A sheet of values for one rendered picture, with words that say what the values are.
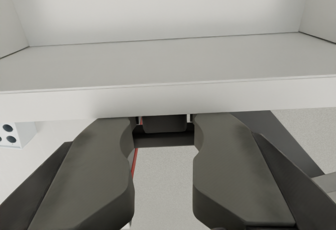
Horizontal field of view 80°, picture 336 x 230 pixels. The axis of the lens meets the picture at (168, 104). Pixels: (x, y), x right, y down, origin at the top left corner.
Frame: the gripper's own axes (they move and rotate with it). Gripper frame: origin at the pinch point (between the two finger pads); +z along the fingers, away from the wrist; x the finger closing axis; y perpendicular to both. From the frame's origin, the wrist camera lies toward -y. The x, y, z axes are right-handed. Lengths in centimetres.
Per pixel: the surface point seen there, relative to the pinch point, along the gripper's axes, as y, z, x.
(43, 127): 11.4, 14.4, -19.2
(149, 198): 137, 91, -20
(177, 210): 154, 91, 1
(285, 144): 34, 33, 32
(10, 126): 9.3, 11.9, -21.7
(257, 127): 35, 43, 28
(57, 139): 13.8, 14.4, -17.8
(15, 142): 11.3, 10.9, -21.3
